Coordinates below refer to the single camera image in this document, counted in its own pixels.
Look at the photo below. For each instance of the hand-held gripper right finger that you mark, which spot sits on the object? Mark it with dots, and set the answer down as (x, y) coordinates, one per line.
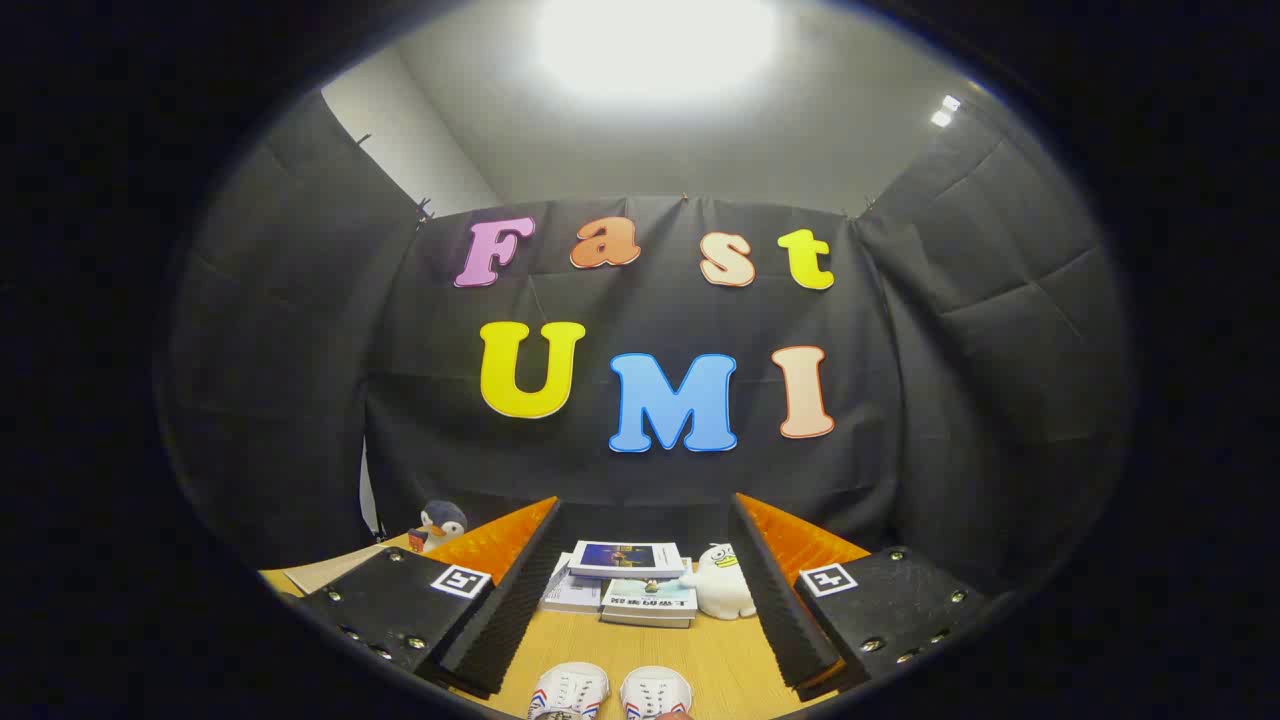
(785, 600)

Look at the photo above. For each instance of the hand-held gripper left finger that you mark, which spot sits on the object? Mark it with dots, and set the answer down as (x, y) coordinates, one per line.
(500, 600)

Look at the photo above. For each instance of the white canvas shoe with stripes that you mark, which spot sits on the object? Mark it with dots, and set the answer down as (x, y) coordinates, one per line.
(655, 692)
(568, 692)

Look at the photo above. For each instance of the white duck plush toy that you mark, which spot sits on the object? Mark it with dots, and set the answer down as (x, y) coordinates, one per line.
(722, 588)

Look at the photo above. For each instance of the thin white printed booklet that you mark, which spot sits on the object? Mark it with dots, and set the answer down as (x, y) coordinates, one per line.
(570, 595)

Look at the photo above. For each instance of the penguin plush toy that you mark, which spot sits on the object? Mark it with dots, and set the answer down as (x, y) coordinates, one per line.
(442, 522)

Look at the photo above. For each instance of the book with blue picture cover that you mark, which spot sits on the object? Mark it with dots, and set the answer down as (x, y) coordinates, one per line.
(625, 558)

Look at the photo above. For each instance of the thick teal cover book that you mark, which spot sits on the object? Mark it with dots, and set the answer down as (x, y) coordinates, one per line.
(650, 600)

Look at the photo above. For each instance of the black backdrop cloth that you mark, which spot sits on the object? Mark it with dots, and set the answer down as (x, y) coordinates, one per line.
(920, 400)

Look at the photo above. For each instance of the small ceiling spotlight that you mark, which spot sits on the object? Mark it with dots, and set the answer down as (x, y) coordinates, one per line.
(945, 110)

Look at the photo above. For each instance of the bright ceiling light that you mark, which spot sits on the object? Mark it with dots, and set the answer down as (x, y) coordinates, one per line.
(655, 45)

